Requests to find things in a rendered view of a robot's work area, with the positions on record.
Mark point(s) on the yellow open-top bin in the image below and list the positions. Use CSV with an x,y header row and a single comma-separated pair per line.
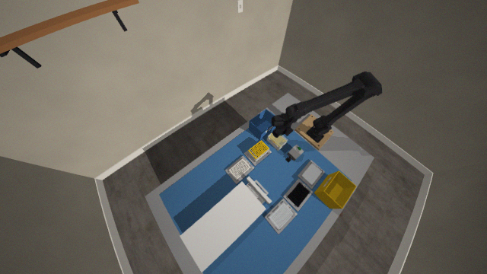
x,y
337,186

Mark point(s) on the blue bench mat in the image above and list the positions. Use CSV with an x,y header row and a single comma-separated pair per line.
x,y
259,250

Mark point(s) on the white multiwell plate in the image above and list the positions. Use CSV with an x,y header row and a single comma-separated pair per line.
x,y
281,215

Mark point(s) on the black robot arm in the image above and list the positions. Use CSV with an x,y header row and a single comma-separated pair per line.
x,y
363,86

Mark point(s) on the white button box with green key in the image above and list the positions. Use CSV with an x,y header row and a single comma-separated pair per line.
x,y
294,153

